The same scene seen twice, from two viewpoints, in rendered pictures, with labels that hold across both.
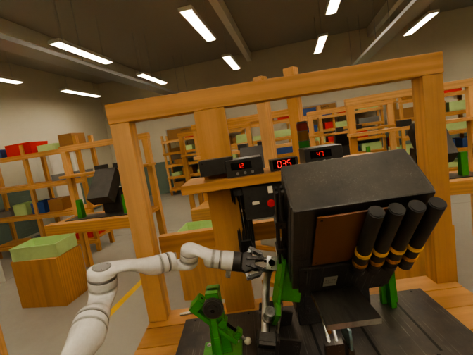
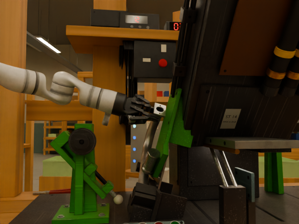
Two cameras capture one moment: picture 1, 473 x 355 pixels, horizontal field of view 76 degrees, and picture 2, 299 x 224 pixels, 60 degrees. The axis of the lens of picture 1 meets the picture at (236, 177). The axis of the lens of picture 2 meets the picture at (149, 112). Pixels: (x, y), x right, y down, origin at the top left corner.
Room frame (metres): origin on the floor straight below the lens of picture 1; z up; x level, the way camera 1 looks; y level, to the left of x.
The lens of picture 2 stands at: (0.27, 0.09, 1.17)
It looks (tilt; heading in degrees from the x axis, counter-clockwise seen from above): 3 degrees up; 350
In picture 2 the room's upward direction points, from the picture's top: straight up
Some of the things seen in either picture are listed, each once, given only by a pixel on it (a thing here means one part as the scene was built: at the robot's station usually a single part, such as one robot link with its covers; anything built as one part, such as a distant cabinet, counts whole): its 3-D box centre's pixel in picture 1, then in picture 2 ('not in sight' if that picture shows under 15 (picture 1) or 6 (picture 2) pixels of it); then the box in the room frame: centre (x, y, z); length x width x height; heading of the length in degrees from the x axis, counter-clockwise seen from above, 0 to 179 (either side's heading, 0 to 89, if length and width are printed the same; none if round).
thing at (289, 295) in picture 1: (287, 278); (177, 123); (1.05, -0.13, 1.17); 0.13 x 0.12 x 0.20; 88
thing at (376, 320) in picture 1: (333, 292); (230, 142); (1.01, -0.28, 1.11); 0.39 x 0.16 x 0.03; 178
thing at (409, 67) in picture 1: (270, 90); not in sight; (1.41, -0.21, 1.89); 1.50 x 0.09 x 0.09; 88
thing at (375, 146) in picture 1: (335, 141); not in sight; (10.06, -3.43, 1.12); 3.01 x 0.54 x 2.23; 79
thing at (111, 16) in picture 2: (217, 166); (109, 21); (1.34, 0.08, 1.59); 0.15 x 0.07 x 0.07; 88
